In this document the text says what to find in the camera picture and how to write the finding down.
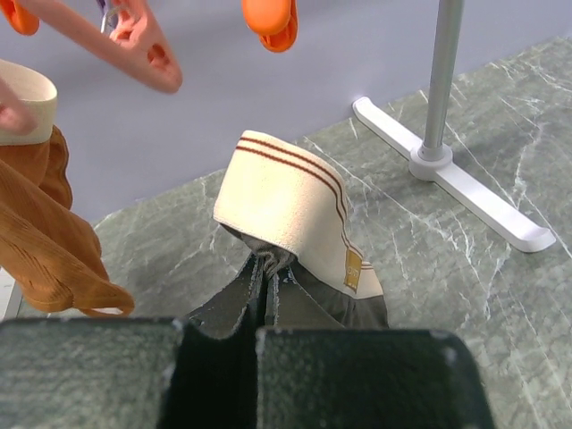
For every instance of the orange brown hanging underwear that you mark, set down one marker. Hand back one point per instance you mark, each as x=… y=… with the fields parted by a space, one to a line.
x=53 y=254

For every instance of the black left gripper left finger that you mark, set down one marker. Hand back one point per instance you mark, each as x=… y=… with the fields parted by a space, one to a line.
x=197 y=371

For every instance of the dark brown boxer underwear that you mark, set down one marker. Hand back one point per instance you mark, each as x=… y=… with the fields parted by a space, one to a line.
x=290 y=209

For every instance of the pink round clip hanger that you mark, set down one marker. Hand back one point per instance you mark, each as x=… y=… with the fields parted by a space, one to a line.
x=130 y=39

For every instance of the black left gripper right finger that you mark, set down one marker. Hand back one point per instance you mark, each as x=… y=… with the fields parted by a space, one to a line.
x=313 y=373

